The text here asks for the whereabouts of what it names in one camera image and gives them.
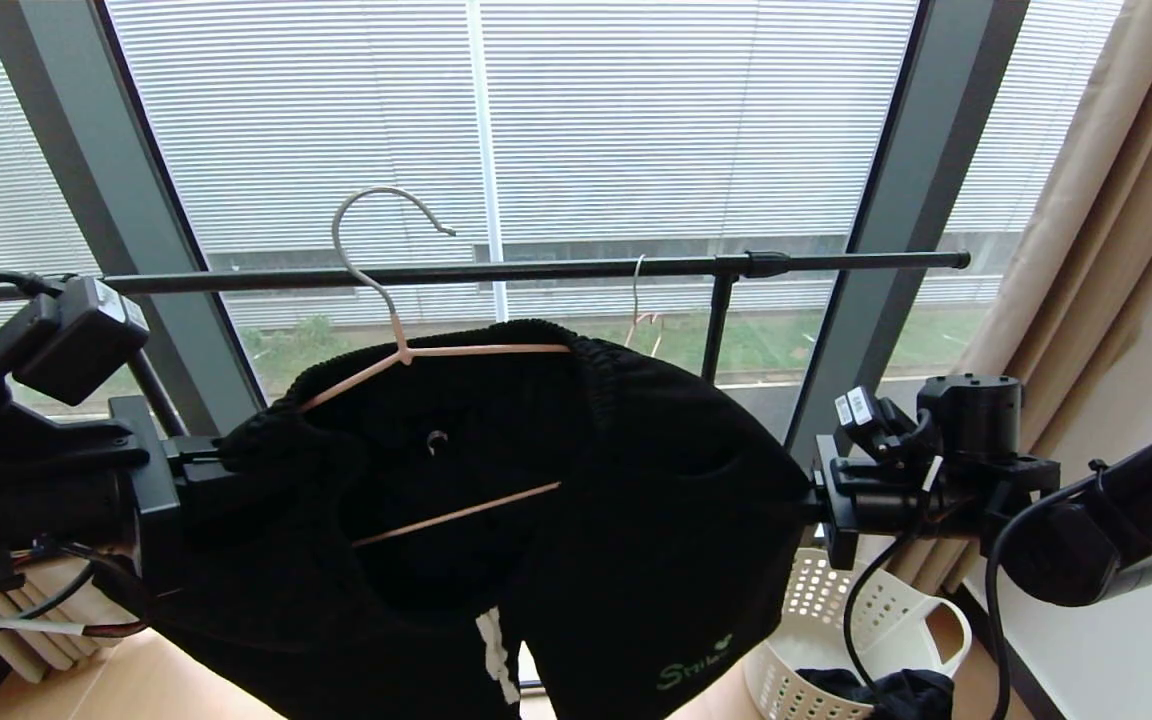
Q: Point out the black clothes rack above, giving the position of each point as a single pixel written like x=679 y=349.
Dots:
x=536 y=268

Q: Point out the window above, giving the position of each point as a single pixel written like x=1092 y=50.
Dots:
x=186 y=150

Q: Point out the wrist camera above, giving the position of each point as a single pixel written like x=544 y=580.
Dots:
x=76 y=340
x=866 y=410

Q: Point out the black garment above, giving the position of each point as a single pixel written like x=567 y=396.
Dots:
x=896 y=695

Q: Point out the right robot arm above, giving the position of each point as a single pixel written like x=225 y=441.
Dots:
x=1086 y=530

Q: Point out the black shorts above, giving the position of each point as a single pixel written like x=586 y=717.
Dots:
x=636 y=480

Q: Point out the pink clothes hanger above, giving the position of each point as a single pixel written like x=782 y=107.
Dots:
x=486 y=350
x=634 y=300

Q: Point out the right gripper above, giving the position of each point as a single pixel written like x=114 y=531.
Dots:
x=916 y=500

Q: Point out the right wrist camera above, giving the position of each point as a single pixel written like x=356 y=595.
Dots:
x=866 y=410

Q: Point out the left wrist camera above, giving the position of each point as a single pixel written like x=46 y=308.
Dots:
x=76 y=340

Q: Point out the white laundry basket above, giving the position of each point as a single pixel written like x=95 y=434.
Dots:
x=816 y=600

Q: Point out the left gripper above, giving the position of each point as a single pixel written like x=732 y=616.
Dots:
x=56 y=500

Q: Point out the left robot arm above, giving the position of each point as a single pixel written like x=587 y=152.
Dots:
x=16 y=626

